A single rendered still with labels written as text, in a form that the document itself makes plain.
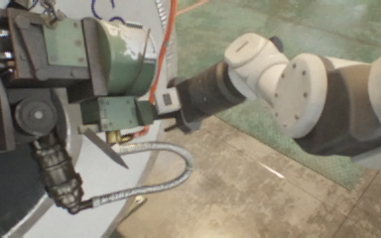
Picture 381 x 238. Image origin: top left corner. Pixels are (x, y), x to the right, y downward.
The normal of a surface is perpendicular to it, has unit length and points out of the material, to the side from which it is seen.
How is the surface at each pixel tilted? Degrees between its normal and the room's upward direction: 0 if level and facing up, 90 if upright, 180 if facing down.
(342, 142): 98
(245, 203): 0
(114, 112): 58
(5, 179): 24
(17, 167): 35
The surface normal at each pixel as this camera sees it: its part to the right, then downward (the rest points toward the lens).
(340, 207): -0.02, -0.76
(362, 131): -0.46, -0.01
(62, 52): 0.72, -0.12
